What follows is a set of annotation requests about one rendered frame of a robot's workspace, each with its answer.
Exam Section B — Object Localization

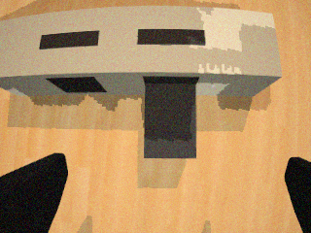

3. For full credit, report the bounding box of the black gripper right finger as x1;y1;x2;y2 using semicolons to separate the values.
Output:
284;156;311;233

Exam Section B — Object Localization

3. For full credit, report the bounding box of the black two-prong plug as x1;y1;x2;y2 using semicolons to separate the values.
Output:
144;77;197;159

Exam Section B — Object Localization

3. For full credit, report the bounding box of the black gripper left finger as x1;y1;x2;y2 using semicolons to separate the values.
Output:
0;152;69;233

